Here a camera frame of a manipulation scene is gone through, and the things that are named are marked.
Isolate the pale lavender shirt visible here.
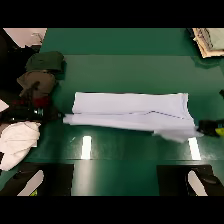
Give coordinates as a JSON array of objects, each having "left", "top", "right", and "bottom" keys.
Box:
[{"left": 62, "top": 91, "right": 205, "bottom": 144}]

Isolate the dark green garment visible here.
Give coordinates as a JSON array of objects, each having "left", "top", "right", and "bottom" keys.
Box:
[{"left": 25, "top": 50, "right": 67, "bottom": 74}]

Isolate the red garment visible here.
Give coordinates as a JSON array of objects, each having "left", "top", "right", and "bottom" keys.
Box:
[{"left": 32, "top": 95, "right": 53, "bottom": 108}]

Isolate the dark folded garment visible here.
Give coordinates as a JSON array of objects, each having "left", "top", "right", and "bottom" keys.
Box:
[{"left": 185, "top": 28, "right": 197, "bottom": 42}]

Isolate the grey-green folded garment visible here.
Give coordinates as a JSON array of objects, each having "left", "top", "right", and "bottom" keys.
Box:
[{"left": 203, "top": 28, "right": 224, "bottom": 51}]

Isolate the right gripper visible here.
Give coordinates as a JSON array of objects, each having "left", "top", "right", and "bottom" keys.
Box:
[{"left": 198, "top": 119, "right": 218, "bottom": 137}]

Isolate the white garment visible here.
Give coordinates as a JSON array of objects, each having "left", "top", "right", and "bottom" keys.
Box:
[{"left": 0, "top": 121, "right": 42, "bottom": 172}]

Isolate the beige folded garment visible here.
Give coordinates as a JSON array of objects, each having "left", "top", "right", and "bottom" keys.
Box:
[{"left": 192, "top": 28, "right": 224, "bottom": 59}]

